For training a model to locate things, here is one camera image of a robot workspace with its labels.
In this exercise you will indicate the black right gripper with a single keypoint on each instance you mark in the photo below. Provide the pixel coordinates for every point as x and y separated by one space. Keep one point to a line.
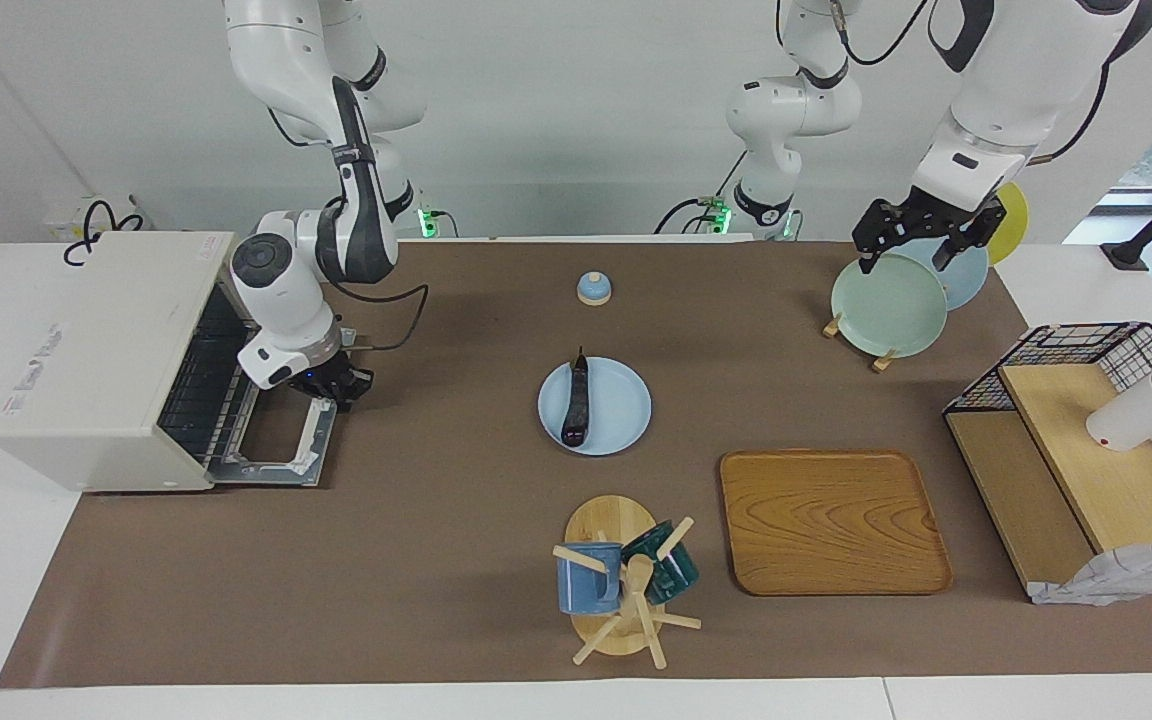
336 382

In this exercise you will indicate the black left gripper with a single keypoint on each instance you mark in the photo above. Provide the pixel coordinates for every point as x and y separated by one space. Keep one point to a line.
921 222

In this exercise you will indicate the glass oven door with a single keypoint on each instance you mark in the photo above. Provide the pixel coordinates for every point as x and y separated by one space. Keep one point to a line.
311 445

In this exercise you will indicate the dark purple eggplant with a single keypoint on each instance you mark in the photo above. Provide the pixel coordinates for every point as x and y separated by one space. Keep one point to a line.
576 410

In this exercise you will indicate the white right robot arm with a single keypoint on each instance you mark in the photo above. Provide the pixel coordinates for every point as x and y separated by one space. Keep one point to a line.
281 290

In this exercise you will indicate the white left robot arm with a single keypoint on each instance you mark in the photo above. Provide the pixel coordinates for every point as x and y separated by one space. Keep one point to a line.
1016 80

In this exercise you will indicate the white toaster oven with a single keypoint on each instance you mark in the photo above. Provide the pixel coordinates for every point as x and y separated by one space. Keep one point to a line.
86 360

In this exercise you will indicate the pale green plate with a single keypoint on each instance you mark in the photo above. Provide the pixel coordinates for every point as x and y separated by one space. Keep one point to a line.
886 310

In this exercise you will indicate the light blue racked plate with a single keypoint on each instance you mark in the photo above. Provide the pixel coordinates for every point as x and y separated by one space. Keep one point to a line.
971 285

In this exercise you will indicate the wooden plate rack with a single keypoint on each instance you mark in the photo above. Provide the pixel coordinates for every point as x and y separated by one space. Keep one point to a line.
882 362

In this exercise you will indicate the yellow plate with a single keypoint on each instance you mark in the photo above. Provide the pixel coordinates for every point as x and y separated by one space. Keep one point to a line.
1014 225

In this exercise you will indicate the brown table mat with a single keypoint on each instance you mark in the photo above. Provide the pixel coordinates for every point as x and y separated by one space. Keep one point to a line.
386 560

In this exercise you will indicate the wooden serving tray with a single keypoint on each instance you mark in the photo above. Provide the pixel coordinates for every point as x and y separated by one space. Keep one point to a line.
831 520

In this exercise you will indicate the white cup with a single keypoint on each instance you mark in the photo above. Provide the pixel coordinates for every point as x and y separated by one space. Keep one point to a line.
1131 420

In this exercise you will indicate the wooden mug tree stand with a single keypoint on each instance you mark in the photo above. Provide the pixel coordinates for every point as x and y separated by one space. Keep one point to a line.
608 515

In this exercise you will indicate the wooden step shelf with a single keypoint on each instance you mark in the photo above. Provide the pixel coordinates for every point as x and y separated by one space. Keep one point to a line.
1106 480

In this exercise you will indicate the blue mug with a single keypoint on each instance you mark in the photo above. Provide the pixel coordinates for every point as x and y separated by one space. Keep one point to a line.
581 590

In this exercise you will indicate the white power strip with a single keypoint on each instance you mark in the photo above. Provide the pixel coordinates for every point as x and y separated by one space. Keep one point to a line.
56 220

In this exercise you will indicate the grey patterned cloth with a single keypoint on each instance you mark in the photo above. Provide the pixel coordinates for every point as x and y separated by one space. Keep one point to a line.
1116 575

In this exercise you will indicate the dark green mug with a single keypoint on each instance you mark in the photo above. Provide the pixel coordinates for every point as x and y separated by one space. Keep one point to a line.
678 575

